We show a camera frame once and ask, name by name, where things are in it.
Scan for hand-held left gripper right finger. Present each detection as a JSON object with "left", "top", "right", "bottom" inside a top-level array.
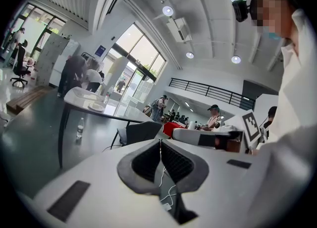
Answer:
[{"left": 160, "top": 138, "right": 264, "bottom": 228}]

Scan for dark blue chair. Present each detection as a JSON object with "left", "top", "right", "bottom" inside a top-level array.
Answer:
[{"left": 116, "top": 121, "right": 163, "bottom": 146}]

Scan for person's head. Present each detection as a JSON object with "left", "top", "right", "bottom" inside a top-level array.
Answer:
[{"left": 250, "top": 0, "right": 298, "bottom": 40}]

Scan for person's right forearm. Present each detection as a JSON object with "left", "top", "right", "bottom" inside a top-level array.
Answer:
[{"left": 256, "top": 124, "right": 313, "bottom": 213}]

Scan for black office chair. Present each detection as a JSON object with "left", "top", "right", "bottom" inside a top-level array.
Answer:
[{"left": 9, "top": 39, "right": 32, "bottom": 89}]

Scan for white marked partition board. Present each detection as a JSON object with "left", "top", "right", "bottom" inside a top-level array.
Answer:
[{"left": 35, "top": 32, "right": 69, "bottom": 87}]

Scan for white ceiling air conditioner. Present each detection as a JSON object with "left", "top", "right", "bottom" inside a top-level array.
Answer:
[{"left": 165, "top": 17, "right": 193, "bottom": 44}]

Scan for person's white coat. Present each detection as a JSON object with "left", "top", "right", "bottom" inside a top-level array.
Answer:
[{"left": 268, "top": 9, "right": 317, "bottom": 143}]

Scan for wooden slatted bench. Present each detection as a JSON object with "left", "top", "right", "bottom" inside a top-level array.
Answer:
[{"left": 6, "top": 85, "right": 54, "bottom": 113}]

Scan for glass entrance doors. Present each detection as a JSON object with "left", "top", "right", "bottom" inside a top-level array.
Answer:
[{"left": 103, "top": 23, "right": 167, "bottom": 104}]

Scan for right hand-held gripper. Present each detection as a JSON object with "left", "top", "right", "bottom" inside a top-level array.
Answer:
[{"left": 172, "top": 109, "right": 262, "bottom": 153}]

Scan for black metal railing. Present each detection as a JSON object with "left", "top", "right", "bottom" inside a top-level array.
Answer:
[{"left": 169, "top": 78, "right": 256, "bottom": 111}]

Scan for clear plastic water bottle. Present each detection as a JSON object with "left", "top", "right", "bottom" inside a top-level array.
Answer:
[
  {"left": 76, "top": 117, "right": 85, "bottom": 139},
  {"left": 103, "top": 87, "right": 112, "bottom": 104}
]

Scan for red cabinet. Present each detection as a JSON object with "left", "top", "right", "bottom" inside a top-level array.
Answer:
[{"left": 162, "top": 121, "right": 189, "bottom": 139}]

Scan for black head-worn camera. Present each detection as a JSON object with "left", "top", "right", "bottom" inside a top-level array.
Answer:
[{"left": 232, "top": 0, "right": 251, "bottom": 23}]

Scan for white shelf unit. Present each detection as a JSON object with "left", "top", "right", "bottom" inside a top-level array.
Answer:
[{"left": 132, "top": 80, "right": 155, "bottom": 104}]

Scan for glass window wall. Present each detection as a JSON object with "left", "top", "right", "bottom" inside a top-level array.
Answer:
[{"left": 14, "top": 2, "right": 66, "bottom": 57}]

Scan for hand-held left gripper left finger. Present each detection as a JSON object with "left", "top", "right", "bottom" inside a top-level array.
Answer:
[{"left": 32, "top": 137, "right": 181, "bottom": 228}]

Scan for white round plate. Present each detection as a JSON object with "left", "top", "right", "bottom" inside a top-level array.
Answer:
[{"left": 88, "top": 102, "right": 106, "bottom": 112}]

